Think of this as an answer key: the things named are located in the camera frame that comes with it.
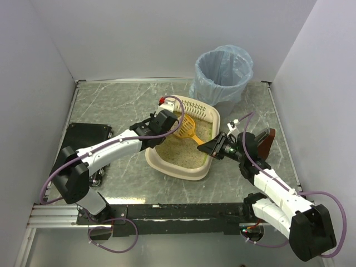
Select beige cat litter pellets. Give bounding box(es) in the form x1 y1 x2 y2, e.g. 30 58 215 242
155 118 212 169

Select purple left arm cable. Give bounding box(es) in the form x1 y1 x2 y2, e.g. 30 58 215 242
39 95 186 253

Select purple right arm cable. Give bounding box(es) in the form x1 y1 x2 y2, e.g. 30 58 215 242
236 111 347 258

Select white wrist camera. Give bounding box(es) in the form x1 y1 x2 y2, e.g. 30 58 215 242
227 119 240 136
156 97 175 114

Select brown wooden metronome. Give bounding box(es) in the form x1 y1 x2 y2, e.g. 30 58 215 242
255 128 276 160

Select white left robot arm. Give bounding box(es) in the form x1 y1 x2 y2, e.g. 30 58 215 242
52 110 178 221

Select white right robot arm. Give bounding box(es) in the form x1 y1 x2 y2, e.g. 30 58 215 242
197 132 337 261

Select aluminium frame rail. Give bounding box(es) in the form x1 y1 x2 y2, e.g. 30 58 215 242
26 202 84 229

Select orange plastic litter scoop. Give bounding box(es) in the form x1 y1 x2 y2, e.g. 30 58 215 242
174 114 204 145

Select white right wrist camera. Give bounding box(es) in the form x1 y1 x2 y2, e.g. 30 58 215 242
227 119 240 136

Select grey bin with blue bag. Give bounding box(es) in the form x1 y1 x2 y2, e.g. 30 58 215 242
189 45 254 117

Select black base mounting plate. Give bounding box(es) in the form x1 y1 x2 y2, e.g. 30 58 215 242
77 202 258 237

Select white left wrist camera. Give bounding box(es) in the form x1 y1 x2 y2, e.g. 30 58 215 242
156 97 175 114

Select beige green litter box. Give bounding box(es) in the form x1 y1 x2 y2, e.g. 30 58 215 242
145 95 220 181

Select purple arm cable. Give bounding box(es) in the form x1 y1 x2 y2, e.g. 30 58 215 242
236 111 347 258
39 95 186 253

